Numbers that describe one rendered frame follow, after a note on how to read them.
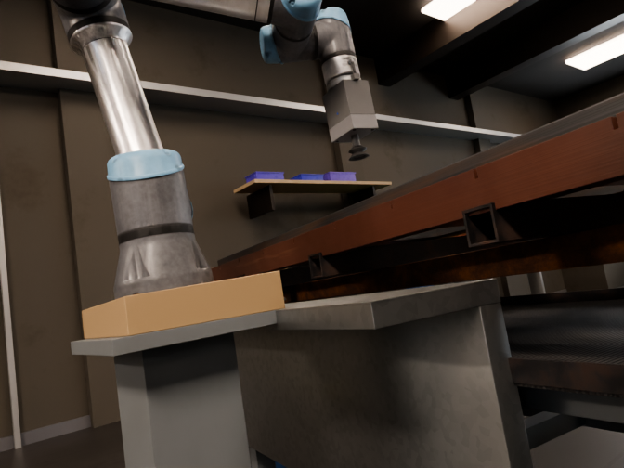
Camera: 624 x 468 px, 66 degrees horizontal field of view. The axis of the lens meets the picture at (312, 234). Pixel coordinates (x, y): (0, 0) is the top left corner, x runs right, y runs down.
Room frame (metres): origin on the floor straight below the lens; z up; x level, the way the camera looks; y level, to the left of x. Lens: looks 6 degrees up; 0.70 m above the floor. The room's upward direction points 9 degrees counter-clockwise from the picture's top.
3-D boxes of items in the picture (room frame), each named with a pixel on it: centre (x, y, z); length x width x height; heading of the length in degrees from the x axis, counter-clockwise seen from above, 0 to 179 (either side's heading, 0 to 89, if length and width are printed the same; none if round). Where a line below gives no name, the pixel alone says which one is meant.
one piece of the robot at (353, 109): (0.98, -0.13, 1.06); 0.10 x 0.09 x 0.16; 120
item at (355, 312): (1.14, 0.18, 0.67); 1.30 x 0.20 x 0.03; 30
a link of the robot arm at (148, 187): (0.77, 0.25, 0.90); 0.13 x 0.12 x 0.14; 12
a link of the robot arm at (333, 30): (0.98, -0.11, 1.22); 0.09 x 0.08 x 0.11; 102
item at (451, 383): (1.18, 0.12, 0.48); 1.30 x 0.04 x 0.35; 30
